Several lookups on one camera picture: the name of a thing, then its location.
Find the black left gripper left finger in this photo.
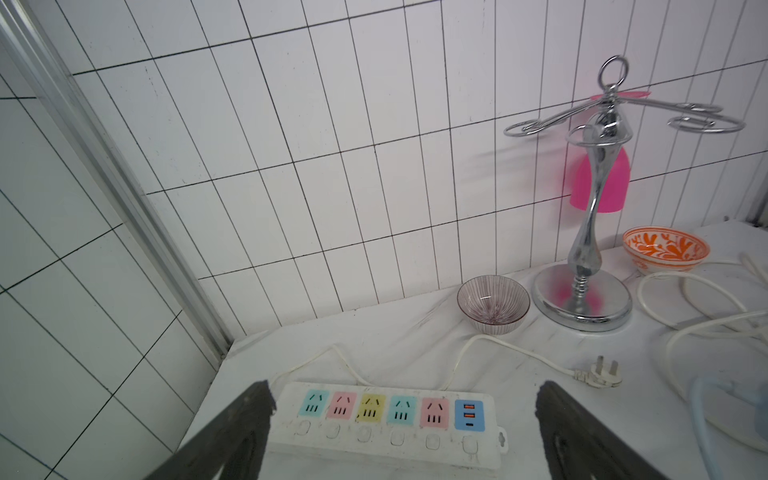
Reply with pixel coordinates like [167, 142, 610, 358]
[148, 380, 276, 479]

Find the light blue power cord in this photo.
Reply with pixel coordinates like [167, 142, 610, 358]
[688, 374, 768, 480]

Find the white cord of teal strip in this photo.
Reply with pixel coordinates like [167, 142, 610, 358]
[635, 251, 768, 454]

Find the orange patterned bowl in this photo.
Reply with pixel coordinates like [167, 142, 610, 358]
[622, 226, 710, 275]

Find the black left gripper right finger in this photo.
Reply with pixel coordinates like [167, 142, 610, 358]
[535, 381, 665, 479]

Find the pink plastic goblet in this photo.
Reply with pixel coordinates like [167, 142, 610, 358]
[568, 89, 652, 214]

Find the white plug of colourful strip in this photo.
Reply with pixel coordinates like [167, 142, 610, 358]
[573, 355, 623, 389]

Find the white strip with colourful sockets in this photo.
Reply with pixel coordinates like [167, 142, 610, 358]
[267, 382, 509, 476]

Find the striped grey bowl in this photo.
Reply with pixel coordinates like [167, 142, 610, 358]
[457, 275, 531, 336]

